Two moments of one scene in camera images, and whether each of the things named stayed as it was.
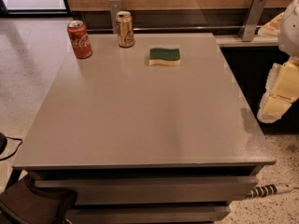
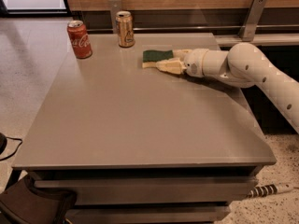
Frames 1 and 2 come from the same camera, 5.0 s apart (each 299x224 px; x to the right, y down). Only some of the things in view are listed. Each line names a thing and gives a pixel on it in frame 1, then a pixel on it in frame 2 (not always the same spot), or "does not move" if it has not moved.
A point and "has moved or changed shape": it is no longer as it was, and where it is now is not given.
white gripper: x=290 y=32 -> x=194 y=63
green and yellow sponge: x=162 y=56 has moved or changed shape
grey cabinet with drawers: x=158 y=133 does not move
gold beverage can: x=125 y=29 does not move
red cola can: x=79 y=38 does not move
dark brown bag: x=24 y=203 does not move
